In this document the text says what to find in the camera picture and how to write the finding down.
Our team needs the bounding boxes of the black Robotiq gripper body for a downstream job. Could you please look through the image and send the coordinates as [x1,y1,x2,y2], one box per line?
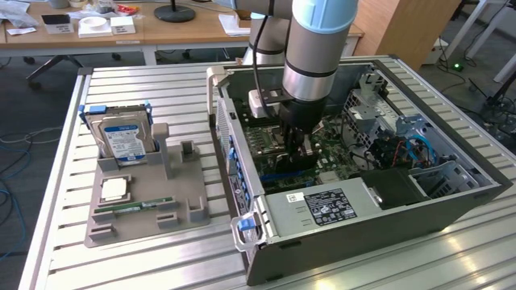
[281,98,329,134]

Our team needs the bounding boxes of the black low-profile graphics card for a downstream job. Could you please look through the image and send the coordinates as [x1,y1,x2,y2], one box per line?
[277,152,321,179]

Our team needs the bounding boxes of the CPU socket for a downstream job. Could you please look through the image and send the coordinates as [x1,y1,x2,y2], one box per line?
[265,123,285,150]

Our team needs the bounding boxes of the green motherboard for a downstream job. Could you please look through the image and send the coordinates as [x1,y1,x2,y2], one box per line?
[241,110,365,194]

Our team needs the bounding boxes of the blue expansion slot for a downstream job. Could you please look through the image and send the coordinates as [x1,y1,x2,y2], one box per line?
[261,170,303,179]

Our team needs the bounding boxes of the silver chipset heatsink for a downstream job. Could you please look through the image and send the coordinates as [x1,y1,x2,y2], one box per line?
[318,171,345,184]

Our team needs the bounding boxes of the perforated metal disk bay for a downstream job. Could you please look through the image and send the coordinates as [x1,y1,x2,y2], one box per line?
[342,71,425,143]

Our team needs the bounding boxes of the grey power supply unit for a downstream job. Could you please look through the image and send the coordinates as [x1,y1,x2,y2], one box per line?
[258,176,383,238]

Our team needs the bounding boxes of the black plastic air shroud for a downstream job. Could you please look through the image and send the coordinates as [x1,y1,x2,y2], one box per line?
[361,167,433,211]

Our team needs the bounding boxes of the stack of white papers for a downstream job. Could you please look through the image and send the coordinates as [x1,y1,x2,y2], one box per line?
[218,13,254,37]

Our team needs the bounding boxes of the grey plastic parts rack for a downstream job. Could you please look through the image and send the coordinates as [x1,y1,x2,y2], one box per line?
[83,122,211,249]

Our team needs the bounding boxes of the wooden cabinet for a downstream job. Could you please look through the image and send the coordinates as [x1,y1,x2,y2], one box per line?
[350,0,463,71]

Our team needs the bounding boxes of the open dark PC case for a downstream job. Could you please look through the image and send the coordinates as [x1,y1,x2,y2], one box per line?
[207,59,514,287]

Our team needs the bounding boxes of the white electrical box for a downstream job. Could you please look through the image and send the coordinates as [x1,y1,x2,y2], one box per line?
[429,45,450,66]

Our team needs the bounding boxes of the hard disk in blue caddy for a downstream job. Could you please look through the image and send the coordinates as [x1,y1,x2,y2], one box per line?
[77,102,159,167]

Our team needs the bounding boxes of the black round lamp base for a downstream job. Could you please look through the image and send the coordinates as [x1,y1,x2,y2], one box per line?
[154,0,198,24]

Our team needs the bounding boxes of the silver CPU chip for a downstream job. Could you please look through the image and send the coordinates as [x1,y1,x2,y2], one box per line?
[99,178,131,201]

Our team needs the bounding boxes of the white cardboard box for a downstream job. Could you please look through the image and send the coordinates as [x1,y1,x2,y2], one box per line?
[110,16,137,36]

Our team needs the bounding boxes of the red plastic parts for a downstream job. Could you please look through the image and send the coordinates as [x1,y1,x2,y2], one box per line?
[117,3,141,16]

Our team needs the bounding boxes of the flat white box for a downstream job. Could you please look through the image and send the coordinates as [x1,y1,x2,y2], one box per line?
[78,25,115,39]

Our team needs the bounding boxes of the black pouch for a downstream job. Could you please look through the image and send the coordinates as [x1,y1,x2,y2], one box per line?
[94,0,118,15]

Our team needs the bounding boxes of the black chair base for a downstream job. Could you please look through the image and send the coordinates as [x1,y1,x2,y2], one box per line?
[25,54,87,91]

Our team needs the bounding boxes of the white box with black top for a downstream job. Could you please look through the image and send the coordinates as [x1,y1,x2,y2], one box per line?
[42,14,77,35]

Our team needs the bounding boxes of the wooden desk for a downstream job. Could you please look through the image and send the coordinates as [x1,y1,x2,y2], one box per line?
[0,0,367,58]

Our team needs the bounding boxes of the clear plastic bag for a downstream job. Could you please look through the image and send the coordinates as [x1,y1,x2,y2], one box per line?
[0,0,41,28]

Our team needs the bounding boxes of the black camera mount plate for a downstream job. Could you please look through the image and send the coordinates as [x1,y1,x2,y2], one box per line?
[258,87,293,103]

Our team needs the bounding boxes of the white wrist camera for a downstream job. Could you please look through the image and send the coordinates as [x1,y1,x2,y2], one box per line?
[249,89,283,119]

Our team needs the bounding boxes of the black camera cable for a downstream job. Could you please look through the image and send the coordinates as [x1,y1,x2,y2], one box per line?
[253,14,279,118]

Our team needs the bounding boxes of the blue wire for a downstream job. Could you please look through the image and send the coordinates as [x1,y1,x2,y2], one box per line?
[405,135,441,167]

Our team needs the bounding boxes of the black stand with cables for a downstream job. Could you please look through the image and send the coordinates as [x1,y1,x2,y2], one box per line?
[470,77,516,131]

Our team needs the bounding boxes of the white table frame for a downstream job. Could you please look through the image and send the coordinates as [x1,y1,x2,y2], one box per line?
[442,0,516,83]

